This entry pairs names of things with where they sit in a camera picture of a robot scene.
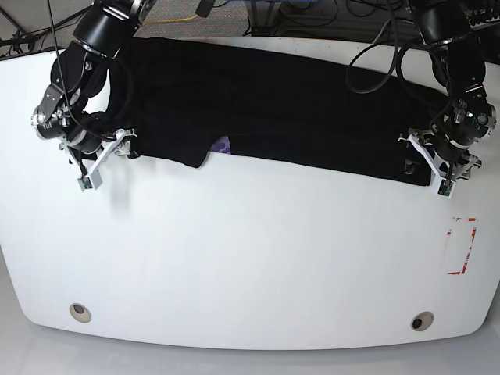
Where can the white power strip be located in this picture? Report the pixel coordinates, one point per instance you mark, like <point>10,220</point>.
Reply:
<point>484,15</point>

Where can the table cable grommet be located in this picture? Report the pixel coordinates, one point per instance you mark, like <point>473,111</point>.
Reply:
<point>422,321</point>
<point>80,313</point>

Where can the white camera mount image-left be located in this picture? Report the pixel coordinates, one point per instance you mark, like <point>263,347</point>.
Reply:
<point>89,177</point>

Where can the left table cable grommet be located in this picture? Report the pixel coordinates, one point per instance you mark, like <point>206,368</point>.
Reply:
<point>80,313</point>

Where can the right table cable grommet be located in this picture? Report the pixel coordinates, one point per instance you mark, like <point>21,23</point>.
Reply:
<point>422,321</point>

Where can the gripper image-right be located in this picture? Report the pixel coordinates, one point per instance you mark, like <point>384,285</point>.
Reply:
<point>451,142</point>

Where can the black robot arm image-left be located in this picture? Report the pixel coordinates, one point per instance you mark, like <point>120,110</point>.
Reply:
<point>80,72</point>

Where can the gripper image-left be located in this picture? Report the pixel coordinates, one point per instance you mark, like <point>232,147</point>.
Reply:
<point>87,137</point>

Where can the black T-shirt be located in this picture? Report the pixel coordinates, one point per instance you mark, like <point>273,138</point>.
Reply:
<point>183,97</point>

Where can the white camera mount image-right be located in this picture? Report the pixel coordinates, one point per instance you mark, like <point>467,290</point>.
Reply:
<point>445,175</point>

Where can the black cable bundle floor left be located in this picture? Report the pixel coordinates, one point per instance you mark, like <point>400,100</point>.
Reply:
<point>35,26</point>

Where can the red tape rectangle marking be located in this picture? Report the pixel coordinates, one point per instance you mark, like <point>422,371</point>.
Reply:
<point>459,244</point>

